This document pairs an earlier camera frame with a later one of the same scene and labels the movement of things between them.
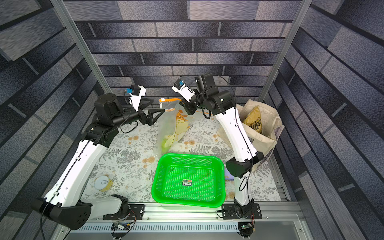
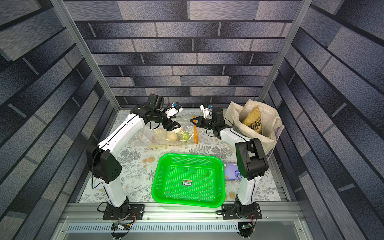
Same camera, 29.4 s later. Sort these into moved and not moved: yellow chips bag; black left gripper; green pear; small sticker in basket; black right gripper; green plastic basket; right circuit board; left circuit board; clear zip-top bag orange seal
Moved: black left gripper; black right gripper; green pear; clear zip-top bag orange seal
Not moved: right circuit board; green plastic basket; small sticker in basket; left circuit board; yellow chips bag
